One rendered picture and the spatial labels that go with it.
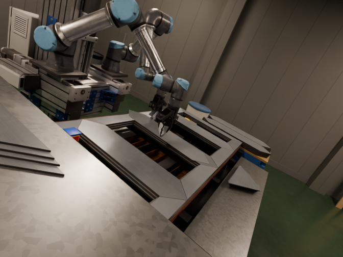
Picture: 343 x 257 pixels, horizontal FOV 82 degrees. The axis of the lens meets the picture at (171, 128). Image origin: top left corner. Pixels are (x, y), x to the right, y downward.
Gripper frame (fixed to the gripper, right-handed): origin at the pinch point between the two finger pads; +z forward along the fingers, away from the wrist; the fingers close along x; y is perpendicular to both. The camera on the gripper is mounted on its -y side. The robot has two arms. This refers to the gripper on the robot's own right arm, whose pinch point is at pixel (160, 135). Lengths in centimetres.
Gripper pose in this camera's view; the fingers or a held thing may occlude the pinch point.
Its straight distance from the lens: 120.7
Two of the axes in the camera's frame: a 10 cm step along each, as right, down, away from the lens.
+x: -8.0, -4.8, 3.7
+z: -3.5, 8.6, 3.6
